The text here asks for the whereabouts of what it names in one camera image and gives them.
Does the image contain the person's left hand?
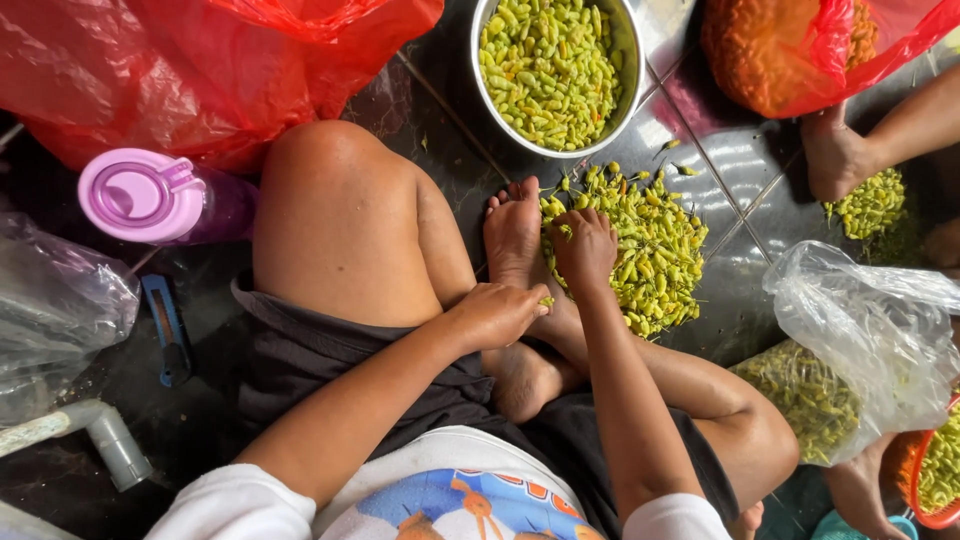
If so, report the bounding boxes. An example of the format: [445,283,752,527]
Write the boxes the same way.
[448,282,554,355]

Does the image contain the person's right hand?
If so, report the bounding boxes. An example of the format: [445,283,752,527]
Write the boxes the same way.
[552,207,621,298]

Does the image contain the heap of green chillies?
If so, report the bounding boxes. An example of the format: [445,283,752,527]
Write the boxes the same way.
[538,161,710,341]

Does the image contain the destemmed green chillies in bowl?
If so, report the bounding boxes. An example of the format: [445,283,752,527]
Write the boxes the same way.
[478,0,625,152]

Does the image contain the steel bowl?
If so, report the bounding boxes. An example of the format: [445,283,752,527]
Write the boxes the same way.
[470,0,648,160]

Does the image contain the person's white printed shirt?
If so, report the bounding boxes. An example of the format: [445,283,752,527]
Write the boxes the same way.
[146,426,732,540]

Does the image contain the person's left leg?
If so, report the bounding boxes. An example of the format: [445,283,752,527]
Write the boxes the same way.
[252,120,582,426]

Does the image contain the person's right leg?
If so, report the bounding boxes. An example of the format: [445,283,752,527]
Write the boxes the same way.
[482,176,801,511]

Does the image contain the person's black shorts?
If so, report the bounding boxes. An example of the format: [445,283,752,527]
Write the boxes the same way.
[228,270,740,540]

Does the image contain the small pile of green chillies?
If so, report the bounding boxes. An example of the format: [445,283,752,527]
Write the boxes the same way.
[822,167,909,241]

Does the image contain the clear bag holding green chillies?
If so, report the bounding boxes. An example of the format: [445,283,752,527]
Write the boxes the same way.
[729,240,960,468]

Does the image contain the blue utility knife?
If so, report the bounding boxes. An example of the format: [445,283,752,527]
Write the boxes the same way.
[141,273,194,389]

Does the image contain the teal plastic item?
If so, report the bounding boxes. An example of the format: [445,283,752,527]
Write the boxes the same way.
[810,510,920,540]

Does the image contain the red plastic bag around sack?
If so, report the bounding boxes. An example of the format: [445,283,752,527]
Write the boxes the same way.
[780,0,960,120]

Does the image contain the purple bottle with pink lid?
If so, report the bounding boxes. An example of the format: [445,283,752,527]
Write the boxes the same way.
[77,147,260,247]

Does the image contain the orange plastic basket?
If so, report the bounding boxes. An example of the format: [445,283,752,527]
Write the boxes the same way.
[896,393,960,531]

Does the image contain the green chillies in basket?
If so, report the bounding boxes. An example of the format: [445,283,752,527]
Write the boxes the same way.
[916,408,960,515]

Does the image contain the grey plastic pipe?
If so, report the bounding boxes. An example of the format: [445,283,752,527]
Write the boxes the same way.
[0,399,155,494]

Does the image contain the large crumpled red plastic bag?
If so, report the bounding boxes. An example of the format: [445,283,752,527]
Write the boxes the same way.
[0,0,445,175]

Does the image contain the empty clear plastic bag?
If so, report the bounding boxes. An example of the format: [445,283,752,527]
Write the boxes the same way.
[0,212,142,429]

